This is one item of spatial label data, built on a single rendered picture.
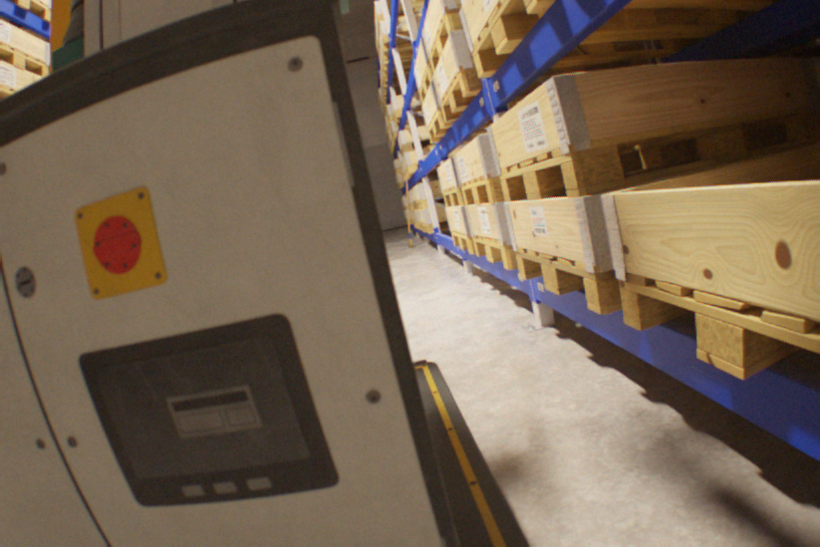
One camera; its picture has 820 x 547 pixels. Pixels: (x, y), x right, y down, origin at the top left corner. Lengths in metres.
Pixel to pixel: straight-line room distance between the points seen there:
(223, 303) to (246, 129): 0.10
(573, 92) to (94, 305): 1.19
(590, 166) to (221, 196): 1.10
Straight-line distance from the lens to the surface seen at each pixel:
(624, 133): 1.34
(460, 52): 2.32
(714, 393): 1.07
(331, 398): 0.28
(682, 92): 1.50
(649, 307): 1.15
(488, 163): 2.20
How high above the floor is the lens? 0.69
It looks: 4 degrees down
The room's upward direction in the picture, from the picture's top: 13 degrees counter-clockwise
